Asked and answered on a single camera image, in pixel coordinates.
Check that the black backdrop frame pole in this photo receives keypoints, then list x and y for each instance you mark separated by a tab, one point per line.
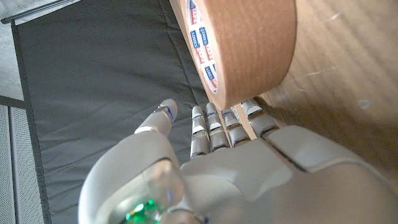
31	12

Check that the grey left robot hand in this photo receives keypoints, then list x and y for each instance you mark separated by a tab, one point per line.
248	180

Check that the brown tape roll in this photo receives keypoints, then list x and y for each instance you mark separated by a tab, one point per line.
248	46

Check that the grey perforated panel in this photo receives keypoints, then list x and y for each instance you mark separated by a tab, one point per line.
21	171

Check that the black fabric backdrop curtain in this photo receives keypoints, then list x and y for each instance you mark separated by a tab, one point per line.
109	62

